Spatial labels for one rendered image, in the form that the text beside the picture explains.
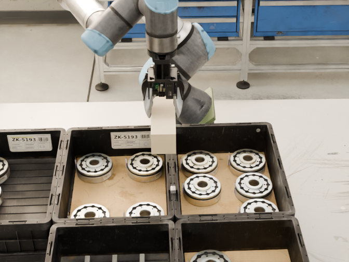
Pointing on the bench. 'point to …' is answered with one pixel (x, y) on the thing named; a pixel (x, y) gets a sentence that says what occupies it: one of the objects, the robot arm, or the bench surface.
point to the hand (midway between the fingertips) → (163, 112)
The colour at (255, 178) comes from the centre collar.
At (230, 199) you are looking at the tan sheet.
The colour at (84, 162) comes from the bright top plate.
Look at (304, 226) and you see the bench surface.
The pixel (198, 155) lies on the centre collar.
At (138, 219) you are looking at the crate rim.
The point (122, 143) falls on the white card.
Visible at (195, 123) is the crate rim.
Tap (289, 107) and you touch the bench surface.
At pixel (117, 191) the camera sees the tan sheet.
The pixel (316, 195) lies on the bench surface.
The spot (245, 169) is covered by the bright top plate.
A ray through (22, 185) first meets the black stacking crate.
